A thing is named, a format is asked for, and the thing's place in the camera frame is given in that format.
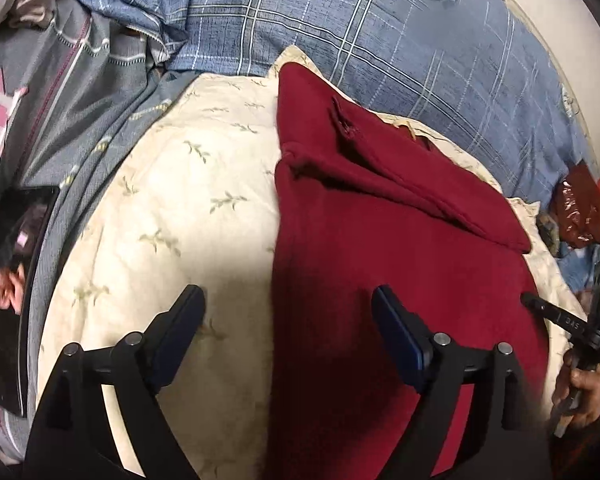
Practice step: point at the crumpled blue plaid cloth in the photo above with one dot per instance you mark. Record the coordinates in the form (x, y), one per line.
(130, 0)

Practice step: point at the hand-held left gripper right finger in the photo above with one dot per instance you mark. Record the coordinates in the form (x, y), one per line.
(402, 342)

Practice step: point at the cream floral pillow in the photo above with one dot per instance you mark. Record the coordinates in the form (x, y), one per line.
(180, 200)

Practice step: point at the dark red garment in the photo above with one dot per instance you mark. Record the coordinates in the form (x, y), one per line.
(390, 240)

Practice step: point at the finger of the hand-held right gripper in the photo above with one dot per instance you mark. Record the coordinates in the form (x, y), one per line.
(555, 314)

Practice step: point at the shiny red plastic bag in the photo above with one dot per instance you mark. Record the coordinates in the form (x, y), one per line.
(582, 210)

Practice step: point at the grey blanket with pink pattern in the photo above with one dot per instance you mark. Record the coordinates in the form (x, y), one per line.
(60, 110)

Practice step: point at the person's right hand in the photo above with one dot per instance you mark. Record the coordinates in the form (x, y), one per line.
(587, 395)

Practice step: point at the blue plaid bed sheet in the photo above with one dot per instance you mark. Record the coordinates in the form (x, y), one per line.
(405, 45)

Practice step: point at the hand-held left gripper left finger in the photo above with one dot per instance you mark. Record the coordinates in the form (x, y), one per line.
(177, 332)

